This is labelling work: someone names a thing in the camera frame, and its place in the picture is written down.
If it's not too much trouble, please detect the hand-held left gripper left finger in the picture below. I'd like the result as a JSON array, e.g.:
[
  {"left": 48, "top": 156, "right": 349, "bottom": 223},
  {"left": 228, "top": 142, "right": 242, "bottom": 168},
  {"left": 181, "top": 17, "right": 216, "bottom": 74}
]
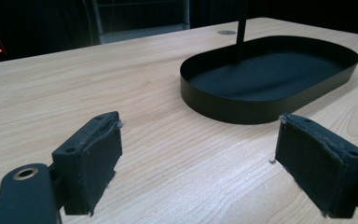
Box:
[{"left": 51, "top": 110, "right": 124, "bottom": 217}]

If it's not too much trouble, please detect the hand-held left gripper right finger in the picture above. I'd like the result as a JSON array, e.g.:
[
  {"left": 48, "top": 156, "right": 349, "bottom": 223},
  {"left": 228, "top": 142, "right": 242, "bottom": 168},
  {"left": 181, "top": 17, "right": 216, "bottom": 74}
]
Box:
[{"left": 274, "top": 113, "right": 358, "bottom": 219}]

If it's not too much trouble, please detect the grey metal chair frame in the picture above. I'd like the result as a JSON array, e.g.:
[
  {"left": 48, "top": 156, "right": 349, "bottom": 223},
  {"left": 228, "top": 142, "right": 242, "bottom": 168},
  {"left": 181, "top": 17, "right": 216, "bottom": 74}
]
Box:
[{"left": 88, "top": 0, "right": 191, "bottom": 45}]

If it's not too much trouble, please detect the black oval metal tray stand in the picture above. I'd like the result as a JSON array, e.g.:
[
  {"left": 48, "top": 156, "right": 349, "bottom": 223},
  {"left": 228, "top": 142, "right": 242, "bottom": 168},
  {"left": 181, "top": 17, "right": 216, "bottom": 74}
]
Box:
[{"left": 179, "top": 0, "right": 358, "bottom": 126}]

